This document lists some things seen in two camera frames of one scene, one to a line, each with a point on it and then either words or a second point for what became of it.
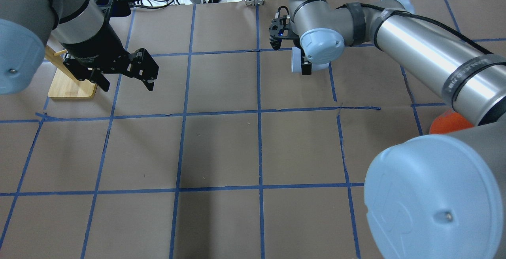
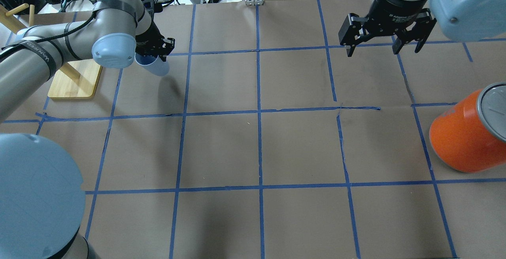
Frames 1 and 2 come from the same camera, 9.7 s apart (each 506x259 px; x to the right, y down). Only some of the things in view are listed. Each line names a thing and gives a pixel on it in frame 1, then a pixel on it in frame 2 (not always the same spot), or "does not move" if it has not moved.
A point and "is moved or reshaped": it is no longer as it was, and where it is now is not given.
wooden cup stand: [63, 84] does not move
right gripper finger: [306, 66] -> [419, 34]
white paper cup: [296, 62] is moved or reshaped
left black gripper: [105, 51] -> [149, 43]
